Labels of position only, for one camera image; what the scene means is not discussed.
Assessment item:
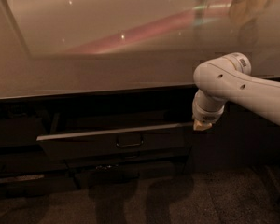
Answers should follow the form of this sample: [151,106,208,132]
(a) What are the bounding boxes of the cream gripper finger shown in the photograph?
[193,120,212,131]

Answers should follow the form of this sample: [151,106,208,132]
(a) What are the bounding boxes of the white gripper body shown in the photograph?
[192,101,224,123]

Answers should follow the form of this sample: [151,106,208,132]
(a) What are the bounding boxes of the dark top drawer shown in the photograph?
[37,109,192,160]

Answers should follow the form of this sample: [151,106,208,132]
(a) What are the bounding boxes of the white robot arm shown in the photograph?
[192,52,280,131]

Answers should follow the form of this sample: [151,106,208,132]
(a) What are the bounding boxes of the dark bottom drawer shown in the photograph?
[74,161,184,189]

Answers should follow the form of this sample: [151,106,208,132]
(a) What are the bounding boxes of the dark right cabinet door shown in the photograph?
[188,103,280,173]

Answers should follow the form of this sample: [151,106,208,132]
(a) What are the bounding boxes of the dark left cabinet drawers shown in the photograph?
[0,102,79,199]

